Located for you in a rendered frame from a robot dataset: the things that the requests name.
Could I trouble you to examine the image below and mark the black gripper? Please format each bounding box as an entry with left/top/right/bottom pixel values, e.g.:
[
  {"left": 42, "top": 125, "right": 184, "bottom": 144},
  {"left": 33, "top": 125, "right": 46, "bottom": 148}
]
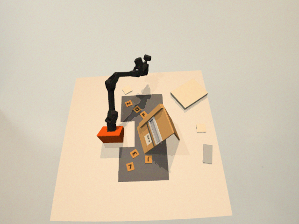
[{"left": 143, "top": 54, "right": 151, "bottom": 75}]

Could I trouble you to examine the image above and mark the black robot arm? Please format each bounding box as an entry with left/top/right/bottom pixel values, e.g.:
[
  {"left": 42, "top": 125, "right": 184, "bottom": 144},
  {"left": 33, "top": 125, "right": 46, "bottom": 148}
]
[{"left": 105, "top": 57, "right": 146, "bottom": 132}]

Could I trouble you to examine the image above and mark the cream paper ticket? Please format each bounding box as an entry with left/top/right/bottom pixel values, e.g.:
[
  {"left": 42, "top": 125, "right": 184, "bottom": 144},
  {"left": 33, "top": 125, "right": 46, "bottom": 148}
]
[{"left": 144, "top": 133, "right": 152, "bottom": 145}]

